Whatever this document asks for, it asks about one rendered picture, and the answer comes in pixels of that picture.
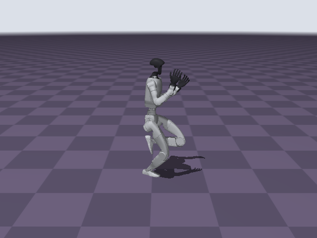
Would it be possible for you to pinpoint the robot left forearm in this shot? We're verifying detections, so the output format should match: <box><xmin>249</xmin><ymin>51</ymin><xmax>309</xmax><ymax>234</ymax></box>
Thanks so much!
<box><xmin>163</xmin><ymin>86</ymin><xmax>179</xmax><ymax>97</ymax></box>

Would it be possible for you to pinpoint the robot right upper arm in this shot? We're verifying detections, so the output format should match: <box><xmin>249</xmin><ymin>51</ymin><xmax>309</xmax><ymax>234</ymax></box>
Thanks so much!
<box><xmin>147</xmin><ymin>80</ymin><xmax>162</xmax><ymax>107</ymax></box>

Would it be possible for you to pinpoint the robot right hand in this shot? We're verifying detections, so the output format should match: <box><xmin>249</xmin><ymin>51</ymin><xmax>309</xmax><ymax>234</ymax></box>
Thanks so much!
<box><xmin>169</xmin><ymin>69</ymin><xmax>182</xmax><ymax>90</ymax></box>

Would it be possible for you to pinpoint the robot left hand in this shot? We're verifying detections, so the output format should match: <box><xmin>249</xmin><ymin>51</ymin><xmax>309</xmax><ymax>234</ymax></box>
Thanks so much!
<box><xmin>176</xmin><ymin>75</ymin><xmax>190</xmax><ymax>92</ymax></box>

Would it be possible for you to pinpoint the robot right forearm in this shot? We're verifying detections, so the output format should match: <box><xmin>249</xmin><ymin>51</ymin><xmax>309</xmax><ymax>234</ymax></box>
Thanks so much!
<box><xmin>155</xmin><ymin>85</ymin><xmax>175</xmax><ymax>105</ymax></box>

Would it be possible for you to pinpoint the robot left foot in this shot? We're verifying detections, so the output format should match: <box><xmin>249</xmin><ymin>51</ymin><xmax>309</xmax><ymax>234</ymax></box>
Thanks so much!
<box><xmin>145</xmin><ymin>135</ymin><xmax>153</xmax><ymax>154</ymax></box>

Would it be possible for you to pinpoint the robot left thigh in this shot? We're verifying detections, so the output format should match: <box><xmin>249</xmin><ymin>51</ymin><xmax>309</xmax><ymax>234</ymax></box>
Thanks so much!
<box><xmin>157</xmin><ymin>115</ymin><xmax>186</xmax><ymax>146</ymax></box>

